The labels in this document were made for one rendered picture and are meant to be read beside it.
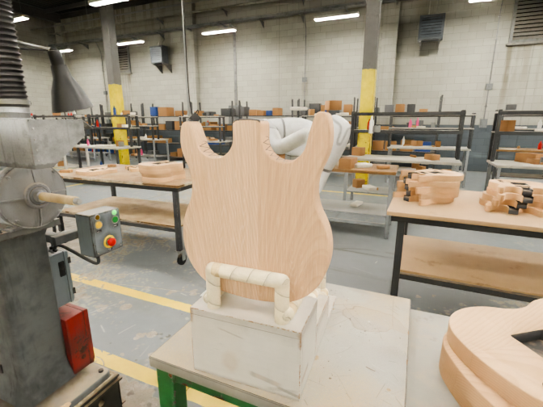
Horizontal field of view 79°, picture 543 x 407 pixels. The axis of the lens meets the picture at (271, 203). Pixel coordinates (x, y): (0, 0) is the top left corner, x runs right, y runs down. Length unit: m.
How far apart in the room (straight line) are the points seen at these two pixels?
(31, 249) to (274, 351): 1.23
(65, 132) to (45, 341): 1.03
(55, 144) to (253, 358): 0.85
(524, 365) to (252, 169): 0.69
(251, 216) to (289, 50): 12.17
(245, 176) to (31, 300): 1.30
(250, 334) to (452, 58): 11.46
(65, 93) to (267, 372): 1.09
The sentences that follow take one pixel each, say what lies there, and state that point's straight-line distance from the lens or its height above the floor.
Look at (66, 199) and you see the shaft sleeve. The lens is 1.35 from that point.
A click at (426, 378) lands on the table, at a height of 0.90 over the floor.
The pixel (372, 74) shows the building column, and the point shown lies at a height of 2.46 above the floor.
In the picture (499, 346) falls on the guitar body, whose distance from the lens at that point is 0.95.
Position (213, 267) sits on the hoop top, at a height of 1.21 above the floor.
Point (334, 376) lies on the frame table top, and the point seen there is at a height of 0.93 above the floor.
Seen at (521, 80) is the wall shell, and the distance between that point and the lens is 12.06.
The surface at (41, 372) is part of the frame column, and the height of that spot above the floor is 0.42.
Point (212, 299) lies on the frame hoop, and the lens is 0.79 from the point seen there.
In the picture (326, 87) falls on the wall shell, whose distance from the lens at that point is 12.19.
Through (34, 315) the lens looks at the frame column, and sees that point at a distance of 1.82.
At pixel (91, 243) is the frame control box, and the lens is 1.68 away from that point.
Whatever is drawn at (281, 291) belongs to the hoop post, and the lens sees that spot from 0.70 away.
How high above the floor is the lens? 1.52
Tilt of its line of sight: 14 degrees down
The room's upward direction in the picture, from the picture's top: straight up
